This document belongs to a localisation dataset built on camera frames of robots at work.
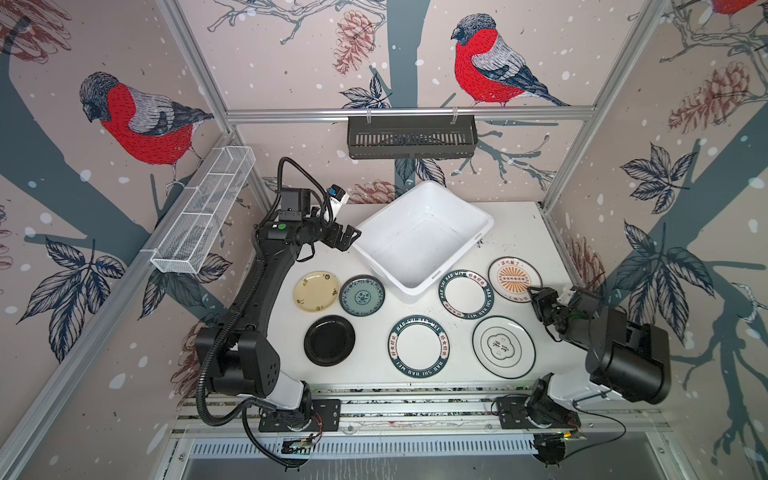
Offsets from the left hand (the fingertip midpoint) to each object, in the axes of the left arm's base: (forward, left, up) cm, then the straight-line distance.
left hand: (343, 223), depth 80 cm
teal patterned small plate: (-8, -3, -27) cm, 28 cm away
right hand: (-10, -57, -24) cm, 63 cm away
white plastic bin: (+17, -25, -28) cm, 41 cm away
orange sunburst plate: (-1, -54, -27) cm, 60 cm away
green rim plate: (-8, -37, -27) cm, 47 cm away
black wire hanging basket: (+39, -20, +2) cm, 44 cm away
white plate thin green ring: (-25, -46, -27) cm, 58 cm away
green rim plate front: (-24, -21, -28) cm, 42 cm away
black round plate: (-22, +6, -27) cm, 35 cm away
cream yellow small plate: (-6, +12, -27) cm, 30 cm away
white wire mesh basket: (-10, +38, +3) cm, 39 cm away
